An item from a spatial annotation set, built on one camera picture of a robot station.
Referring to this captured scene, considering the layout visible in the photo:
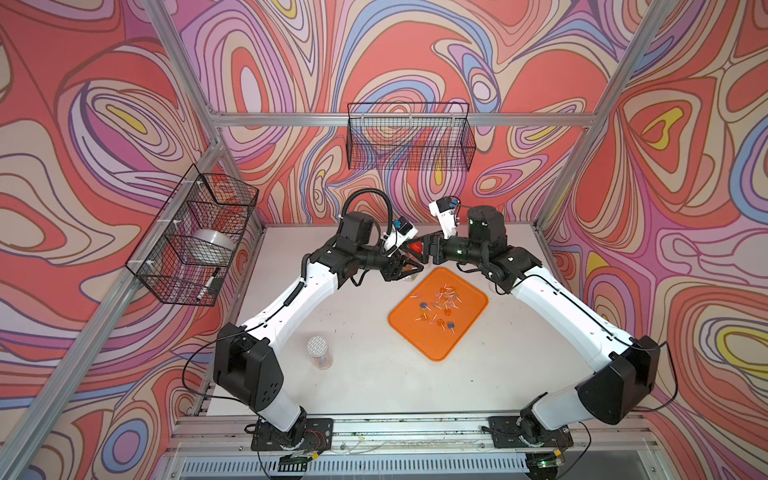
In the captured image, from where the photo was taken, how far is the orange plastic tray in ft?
2.96

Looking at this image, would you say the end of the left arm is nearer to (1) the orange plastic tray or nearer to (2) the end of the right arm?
(2) the end of the right arm

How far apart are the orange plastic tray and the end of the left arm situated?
293mm

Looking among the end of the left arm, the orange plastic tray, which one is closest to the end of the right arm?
the end of the left arm

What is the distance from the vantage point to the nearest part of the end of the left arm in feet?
2.16
